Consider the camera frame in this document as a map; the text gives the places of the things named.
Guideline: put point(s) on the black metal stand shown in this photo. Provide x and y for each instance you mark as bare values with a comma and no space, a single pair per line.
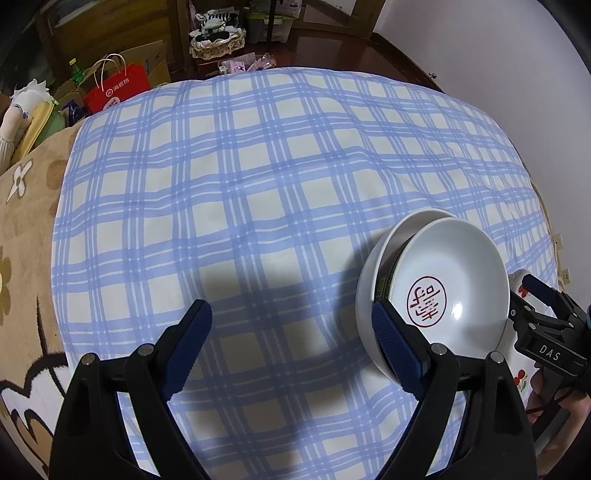
274,18

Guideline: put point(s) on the lace-trimmed basket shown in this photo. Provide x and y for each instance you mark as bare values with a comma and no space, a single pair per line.
217,50

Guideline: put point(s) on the yellow green bag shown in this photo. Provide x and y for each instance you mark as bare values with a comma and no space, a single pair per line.
46,122

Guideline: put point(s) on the blue white plaid cloth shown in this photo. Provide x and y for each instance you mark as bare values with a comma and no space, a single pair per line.
231,184

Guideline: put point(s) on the wooden cabinet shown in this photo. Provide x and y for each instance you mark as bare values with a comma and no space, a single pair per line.
178,27

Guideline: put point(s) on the plain white bowl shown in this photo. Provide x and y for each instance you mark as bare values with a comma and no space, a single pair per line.
367,300

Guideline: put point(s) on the green bottle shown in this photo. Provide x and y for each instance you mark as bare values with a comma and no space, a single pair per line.
77,74

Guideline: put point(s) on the pink printed packet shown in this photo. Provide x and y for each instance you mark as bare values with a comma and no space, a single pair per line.
238,66

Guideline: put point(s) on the red patterned bowl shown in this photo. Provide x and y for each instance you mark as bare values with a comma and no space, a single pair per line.
461,258

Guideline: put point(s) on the brown printed blanket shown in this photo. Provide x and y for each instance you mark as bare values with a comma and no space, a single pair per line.
27,258

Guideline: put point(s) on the clear storage box green lid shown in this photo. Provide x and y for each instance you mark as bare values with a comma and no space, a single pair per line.
281,27

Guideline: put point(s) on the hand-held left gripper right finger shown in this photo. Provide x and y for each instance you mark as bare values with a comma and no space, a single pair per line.
397,350

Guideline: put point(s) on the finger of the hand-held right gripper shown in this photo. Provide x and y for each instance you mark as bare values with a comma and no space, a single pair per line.
561,304
521,323

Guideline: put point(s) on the cardboard box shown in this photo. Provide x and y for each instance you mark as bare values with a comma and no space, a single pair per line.
154,60

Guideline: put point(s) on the blue printed packet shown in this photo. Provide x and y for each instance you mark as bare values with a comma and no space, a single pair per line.
71,110

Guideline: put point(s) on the red paper bag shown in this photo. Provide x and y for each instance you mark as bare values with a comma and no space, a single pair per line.
120,90

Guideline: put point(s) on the black white striped cloth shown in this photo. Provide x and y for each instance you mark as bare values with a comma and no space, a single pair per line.
214,23

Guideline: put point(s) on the person's right hand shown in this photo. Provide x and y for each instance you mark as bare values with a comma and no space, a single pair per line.
535,385

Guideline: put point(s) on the white plush doll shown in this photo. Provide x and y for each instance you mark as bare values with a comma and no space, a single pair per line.
30,94

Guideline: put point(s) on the white cherry print plate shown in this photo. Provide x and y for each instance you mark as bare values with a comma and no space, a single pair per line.
517,277

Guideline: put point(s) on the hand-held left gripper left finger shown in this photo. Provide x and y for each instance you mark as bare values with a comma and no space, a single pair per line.
184,355

